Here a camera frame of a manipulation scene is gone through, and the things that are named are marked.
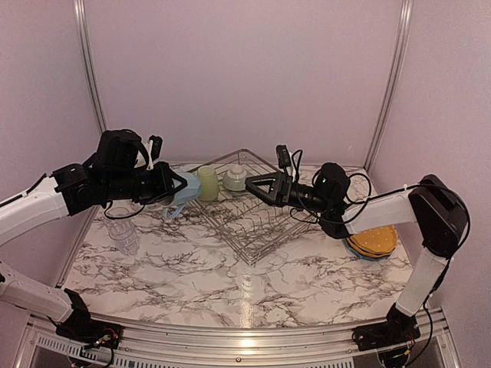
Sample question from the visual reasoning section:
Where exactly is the clear glass back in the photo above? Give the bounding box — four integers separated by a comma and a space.
103, 207, 134, 239

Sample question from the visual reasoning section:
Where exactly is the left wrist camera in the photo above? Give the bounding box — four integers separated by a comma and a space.
140, 135, 163, 171

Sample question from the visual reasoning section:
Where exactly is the yellow plate back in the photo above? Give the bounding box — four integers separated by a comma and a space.
351, 226, 398, 247

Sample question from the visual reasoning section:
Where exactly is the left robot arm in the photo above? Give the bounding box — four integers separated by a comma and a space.
1, 129, 187, 344

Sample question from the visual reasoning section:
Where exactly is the white ribbed bowl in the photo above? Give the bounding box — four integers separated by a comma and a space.
222, 165, 248, 192

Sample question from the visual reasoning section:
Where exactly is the front aluminium rail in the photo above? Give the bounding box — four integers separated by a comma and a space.
15, 306, 461, 368

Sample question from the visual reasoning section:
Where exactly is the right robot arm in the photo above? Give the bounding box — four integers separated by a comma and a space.
245, 163, 470, 350

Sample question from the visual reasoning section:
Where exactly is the yellow plate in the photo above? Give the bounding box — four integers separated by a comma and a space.
351, 226, 398, 247
346, 238, 396, 256

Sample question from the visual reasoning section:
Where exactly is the wire dish rack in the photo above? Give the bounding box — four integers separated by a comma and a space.
192, 149, 314, 265

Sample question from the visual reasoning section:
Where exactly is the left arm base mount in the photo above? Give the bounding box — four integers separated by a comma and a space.
56, 319, 123, 350

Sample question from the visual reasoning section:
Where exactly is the clear glass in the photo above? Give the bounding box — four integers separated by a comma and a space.
110, 230, 139, 256
103, 207, 134, 239

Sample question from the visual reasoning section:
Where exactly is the light blue mug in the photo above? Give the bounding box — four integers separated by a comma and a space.
162, 172, 203, 220

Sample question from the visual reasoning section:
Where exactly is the left aluminium post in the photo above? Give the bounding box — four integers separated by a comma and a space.
74, 0, 107, 134

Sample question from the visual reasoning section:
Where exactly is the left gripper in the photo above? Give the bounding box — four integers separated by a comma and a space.
104, 159, 187, 205

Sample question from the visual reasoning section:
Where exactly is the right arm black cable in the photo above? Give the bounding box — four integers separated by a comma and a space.
289, 172, 471, 254

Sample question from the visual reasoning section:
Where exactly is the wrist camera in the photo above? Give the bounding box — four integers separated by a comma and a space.
275, 145, 303, 181
140, 135, 163, 171

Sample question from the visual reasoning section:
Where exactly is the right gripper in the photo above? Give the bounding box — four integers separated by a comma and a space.
246, 170, 331, 213

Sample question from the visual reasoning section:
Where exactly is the green mug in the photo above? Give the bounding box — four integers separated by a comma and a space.
197, 166, 219, 202

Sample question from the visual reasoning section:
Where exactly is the clear glass front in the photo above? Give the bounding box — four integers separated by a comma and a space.
110, 230, 139, 256

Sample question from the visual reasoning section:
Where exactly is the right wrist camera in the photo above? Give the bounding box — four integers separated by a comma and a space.
275, 145, 303, 181

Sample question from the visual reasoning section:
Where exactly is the yellow plate front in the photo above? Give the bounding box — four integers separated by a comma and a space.
346, 238, 396, 256

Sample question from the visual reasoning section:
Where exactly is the aluminium post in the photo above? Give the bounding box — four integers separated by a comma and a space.
74, 0, 107, 134
363, 0, 414, 173

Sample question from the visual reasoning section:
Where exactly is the right aluminium post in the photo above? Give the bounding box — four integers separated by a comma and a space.
363, 0, 414, 173

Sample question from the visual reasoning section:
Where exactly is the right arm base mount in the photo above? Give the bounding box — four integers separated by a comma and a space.
351, 322, 421, 351

